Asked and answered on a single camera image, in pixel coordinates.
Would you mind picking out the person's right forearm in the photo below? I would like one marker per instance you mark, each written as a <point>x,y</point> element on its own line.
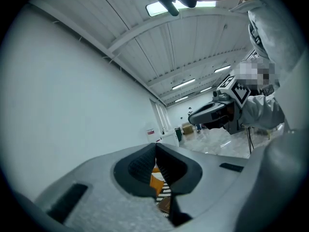
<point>263,112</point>

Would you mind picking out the cardboard box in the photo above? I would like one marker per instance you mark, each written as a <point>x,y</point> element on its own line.
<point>188,129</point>

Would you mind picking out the grey gripper-mounted camera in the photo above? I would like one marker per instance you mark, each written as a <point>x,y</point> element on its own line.
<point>220,95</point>

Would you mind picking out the green bin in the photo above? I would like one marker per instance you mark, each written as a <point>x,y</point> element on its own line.
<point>178,134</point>

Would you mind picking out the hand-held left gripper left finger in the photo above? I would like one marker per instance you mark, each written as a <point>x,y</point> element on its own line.
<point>96,202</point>

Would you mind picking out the long ceiling light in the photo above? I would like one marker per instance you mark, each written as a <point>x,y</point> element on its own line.
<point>183,83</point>
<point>206,89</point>
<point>154,8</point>
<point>222,68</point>

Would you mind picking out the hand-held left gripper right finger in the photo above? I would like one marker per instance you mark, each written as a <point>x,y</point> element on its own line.
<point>212,178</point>

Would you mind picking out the large orange cushion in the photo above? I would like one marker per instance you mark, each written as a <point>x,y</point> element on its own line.
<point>155,185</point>

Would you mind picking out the black head-worn camera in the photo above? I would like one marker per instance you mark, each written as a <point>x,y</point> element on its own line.
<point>169,5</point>

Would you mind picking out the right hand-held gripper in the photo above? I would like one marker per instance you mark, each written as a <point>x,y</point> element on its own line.
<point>239,92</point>

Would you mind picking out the white cabinet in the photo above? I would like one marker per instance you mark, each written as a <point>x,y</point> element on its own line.
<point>169,138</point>

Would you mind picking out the white board with red label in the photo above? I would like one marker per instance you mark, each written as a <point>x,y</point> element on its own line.
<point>149,132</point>

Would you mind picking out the white framed window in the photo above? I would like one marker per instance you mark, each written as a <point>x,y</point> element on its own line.
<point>160,115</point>

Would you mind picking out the wooden chair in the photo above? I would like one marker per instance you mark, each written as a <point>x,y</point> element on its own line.
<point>269,133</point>

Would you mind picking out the person's grey hoodie torso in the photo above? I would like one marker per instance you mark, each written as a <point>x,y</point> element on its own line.
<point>277,33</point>

